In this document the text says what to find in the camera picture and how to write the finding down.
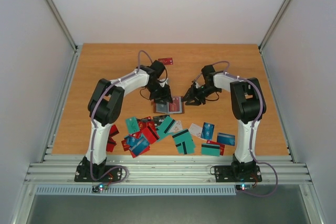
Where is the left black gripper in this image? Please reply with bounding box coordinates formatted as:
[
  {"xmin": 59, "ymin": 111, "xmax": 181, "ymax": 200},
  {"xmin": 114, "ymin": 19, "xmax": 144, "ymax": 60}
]
[{"xmin": 146, "ymin": 81, "xmax": 173, "ymax": 104}]

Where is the red vip card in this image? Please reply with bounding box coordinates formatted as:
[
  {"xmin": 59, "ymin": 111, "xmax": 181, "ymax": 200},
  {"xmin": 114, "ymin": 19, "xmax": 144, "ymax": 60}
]
[{"xmin": 169, "ymin": 97, "xmax": 182, "ymax": 113}]

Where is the brown leather card holder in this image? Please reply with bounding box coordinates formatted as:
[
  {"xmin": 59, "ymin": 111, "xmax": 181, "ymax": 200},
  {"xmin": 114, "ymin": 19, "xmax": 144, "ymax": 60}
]
[{"xmin": 154, "ymin": 96, "xmax": 184, "ymax": 114}]

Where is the teal card black stripe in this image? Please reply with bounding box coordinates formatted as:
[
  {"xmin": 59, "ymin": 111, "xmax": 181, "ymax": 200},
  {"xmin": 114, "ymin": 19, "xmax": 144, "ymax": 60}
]
[
  {"xmin": 176, "ymin": 141, "xmax": 196, "ymax": 155},
  {"xmin": 172, "ymin": 129, "xmax": 193, "ymax": 145},
  {"xmin": 157, "ymin": 116, "xmax": 175, "ymax": 140}
]

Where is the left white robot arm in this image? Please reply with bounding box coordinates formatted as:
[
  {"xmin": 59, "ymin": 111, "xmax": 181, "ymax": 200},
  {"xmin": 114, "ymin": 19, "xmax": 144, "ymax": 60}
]
[{"xmin": 76, "ymin": 60, "xmax": 173, "ymax": 181}]

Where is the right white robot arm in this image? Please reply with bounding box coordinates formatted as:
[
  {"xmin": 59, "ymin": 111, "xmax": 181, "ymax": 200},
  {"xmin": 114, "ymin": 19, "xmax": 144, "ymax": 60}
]
[{"xmin": 182, "ymin": 65, "xmax": 266, "ymax": 181}]

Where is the black vip card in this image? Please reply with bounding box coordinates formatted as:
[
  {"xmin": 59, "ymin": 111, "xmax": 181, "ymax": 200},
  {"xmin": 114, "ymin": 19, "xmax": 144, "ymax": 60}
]
[{"xmin": 153, "ymin": 114, "xmax": 169, "ymax": 127}]

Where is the white card centre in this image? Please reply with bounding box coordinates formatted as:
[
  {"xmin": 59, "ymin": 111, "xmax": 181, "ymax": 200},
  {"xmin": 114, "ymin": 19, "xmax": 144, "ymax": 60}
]
[{"xmin": 169, "ymin": 120, "xmax": 183, "ymax": 133}]

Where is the white card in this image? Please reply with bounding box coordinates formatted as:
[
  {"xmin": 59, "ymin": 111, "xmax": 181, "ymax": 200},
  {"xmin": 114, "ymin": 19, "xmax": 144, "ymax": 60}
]
[
  {"xmin": 188, "ymin": 123, "xmax": 203, "ymax": 138},
  {"xmin": 169, "ymin": 120, "xmax": 183, "ymax": 133}
]

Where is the white card right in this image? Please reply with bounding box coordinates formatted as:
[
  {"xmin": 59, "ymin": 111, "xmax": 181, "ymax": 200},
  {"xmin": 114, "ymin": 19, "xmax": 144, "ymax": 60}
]
[{"xmin": 188, "ymin": 123, "xmax": 203, "ymax": 138}]

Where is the red card black stripe centre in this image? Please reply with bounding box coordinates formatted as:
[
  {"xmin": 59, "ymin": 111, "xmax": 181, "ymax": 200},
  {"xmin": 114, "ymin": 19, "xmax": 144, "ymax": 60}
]
[{"xmin": 141, "ymin": 126, "xmax": 160, "ymax": 144}]

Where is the red card black stripe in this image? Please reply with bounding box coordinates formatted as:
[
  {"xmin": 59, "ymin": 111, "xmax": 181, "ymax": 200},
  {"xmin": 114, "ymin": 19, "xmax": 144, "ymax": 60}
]
[
  {"xmin": 106, "ymin": 137, "xmax": 116, "ymax": 152},
  {"xmin": 141, "ymin": 126, "xmax": 160, "ymax": 144}
]

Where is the lone red card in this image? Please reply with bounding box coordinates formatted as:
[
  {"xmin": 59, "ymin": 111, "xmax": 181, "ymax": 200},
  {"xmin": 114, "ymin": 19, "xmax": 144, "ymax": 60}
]
[{"xmin": 158, "ymin": 58, "xmax": 173, "ymax": 65}]

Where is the teal card upper left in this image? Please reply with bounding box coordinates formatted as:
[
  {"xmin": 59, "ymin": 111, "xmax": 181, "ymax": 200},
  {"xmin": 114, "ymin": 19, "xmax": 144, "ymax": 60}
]
[{"xmin": 125, "ymin": 117, "xmax": 140, "ymax": 134}]

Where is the blue card lower pile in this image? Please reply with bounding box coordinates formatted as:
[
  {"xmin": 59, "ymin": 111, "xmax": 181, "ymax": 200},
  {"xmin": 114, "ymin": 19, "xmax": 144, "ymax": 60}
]
[{"xmin": 129, "ymin": 136, "xmax": 150, "ymax": 158}]

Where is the blue card far right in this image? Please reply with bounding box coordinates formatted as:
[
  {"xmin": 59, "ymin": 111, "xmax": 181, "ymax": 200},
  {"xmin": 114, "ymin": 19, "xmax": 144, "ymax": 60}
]
[{"xmin": 217, "ymin": 132, "xmax": 235, "ymax": 146}]

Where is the teal card bottom right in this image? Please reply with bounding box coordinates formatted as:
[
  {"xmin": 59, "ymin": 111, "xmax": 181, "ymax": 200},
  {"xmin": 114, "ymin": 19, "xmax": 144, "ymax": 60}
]
[{"xmin": 201, "ymin": 143, "xmax": 221, "ymax": 156}]

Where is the red card bottom right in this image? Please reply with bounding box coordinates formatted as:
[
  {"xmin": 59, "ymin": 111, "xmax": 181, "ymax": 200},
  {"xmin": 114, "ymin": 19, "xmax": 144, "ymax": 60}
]
[{"xmin": 206, "ymin": 140, "xmax": 225, "ymax": 156}]

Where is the red card upper left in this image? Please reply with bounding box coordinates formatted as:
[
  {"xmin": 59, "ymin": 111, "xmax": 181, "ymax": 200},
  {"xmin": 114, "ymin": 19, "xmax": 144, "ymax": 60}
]
[{"xmin": 109, "ymin": 125, "xmax": 119, "ymax": 137}]

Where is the red card black stripe left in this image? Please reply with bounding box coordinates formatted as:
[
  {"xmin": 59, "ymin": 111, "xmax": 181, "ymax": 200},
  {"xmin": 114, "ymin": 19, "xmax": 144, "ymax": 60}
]
[{"xmin": 106, "ymin": 137, "xmax": 116, "ymax": 152}]

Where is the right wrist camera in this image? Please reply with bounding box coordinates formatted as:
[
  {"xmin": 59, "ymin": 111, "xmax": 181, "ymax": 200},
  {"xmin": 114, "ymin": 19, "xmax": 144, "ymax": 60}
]
[{"xmin": 192, "ymin": 80, "xmax": 200, "ymax": 88}]

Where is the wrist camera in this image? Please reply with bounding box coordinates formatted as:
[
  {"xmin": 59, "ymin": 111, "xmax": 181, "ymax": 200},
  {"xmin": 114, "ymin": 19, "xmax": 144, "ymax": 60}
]
[
  {"xmin": 160, "ymin": 79, "xmax": 169, "ymax": 87},
  {"xmin": 192, "ymin": 80, "xmax": 200, "ymax": 88}
]

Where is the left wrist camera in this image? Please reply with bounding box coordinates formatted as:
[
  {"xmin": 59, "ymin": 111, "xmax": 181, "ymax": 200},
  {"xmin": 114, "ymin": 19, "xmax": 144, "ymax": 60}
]
[{"xmin": 160, "ymin": 79, "xmax": 169, "ymax": 87}]

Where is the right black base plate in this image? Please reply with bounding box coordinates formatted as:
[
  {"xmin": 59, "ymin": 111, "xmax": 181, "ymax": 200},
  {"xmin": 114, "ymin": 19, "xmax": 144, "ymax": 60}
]
[{"xmin": 214, "ymin": 165, "xmax": 262, "ymax": 183}]

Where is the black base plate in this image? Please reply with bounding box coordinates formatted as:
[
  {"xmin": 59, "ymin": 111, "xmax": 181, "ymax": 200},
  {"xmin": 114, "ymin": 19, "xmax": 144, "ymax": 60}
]
[
  {"xmin": 214, "ymin": 165, "xmax": 262, "ymax": 183},
  {"xmin": 74, "ymin": 157, "xmax": 123, "ymax": 183}
]

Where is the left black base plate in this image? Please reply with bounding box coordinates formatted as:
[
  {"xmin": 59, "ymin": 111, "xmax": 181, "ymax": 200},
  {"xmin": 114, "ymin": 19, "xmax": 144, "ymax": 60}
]
[{"xmin": 74, "ymin": 157, "xmax": 123, "ymax": 183}]

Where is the slotted grey cable duct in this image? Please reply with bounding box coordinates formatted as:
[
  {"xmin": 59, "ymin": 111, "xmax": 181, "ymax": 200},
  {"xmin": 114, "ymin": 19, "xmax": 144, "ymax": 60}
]
[{"xmin": 35, "ymin": 185, "xmax": 236, "ymax": 196}]

